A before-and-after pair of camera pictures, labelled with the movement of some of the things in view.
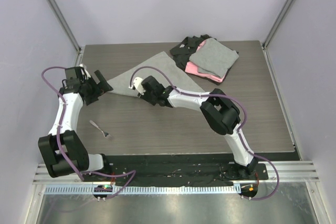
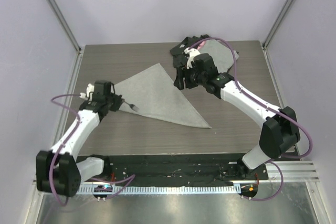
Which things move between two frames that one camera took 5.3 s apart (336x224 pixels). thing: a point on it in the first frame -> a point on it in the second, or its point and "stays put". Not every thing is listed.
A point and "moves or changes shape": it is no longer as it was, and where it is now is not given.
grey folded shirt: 213,57 stays put
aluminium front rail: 289,172 stays put
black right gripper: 145,96 -> 182,73
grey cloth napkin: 158,66 moves or changes shape
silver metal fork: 106,135 -> 134,107
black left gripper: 103,87 -> 117,103
